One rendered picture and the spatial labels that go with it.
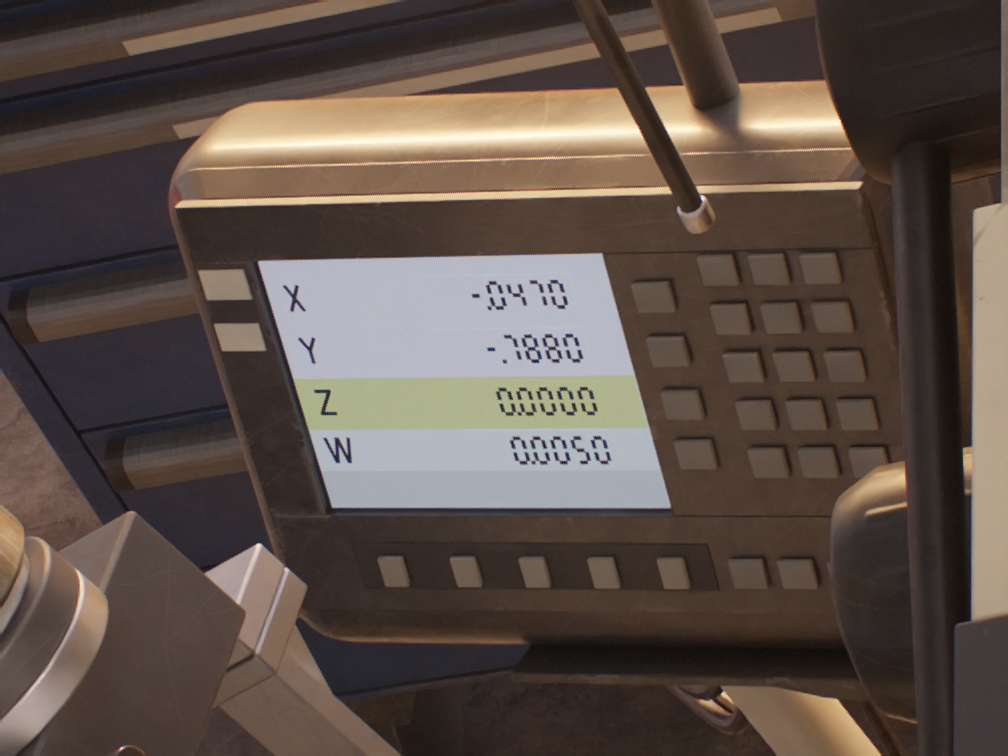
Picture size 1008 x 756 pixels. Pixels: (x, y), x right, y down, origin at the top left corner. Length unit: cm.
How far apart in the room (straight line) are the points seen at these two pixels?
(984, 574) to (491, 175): 106
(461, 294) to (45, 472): 197
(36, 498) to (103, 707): 254
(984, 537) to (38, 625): 50
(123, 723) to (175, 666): 3
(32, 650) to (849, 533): 29
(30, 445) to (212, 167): 195
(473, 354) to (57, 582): 64
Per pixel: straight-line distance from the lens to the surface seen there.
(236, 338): 231
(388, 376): 229
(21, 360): 348
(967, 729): 115
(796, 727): 244
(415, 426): 229
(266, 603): 173
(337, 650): 366
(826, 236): 216
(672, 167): 158
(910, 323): 137
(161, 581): 169
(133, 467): 351
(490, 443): 228
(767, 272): 218
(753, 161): 218
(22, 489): 420
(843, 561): 144
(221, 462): 349
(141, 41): 323
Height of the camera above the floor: 274
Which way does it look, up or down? 42 degrees down
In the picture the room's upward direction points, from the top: 30 degrees counter-clockwise
